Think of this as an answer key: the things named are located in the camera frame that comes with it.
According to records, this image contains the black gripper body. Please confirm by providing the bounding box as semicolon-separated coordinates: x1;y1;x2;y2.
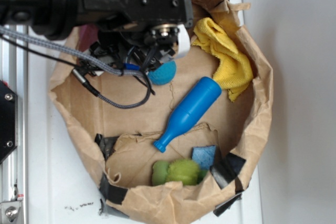
78;0;193;63

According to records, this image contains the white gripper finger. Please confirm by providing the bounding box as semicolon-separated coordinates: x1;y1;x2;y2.
177;24;191;58

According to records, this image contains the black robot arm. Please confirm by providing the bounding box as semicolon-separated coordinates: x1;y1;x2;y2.
1;0;193;50

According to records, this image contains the blue rubber ball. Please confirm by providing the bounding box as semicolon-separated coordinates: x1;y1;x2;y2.
148;61;177;86

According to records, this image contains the blue plastic bottle toy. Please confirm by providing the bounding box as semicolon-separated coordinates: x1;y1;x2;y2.
154;77;222;153

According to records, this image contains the yellow microfiber cloth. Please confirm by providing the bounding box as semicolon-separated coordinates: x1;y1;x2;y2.
192;17;254;102

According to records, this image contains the blue sponge piece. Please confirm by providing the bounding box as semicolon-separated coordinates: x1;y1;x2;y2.
192;145;216;170

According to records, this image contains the brown paper bag bin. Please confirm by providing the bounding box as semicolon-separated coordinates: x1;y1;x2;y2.
49;0;274;223

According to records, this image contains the green plush toy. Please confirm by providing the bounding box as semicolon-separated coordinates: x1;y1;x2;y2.
152;159;208;186

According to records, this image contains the gray braided cable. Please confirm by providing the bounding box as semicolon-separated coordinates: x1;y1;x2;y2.
0;26;156;109

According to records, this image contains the aluminum frame rail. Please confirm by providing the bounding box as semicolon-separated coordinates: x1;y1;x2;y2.
1;26;28;223

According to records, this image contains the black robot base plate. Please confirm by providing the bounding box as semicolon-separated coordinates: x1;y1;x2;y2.
0;80;18;164

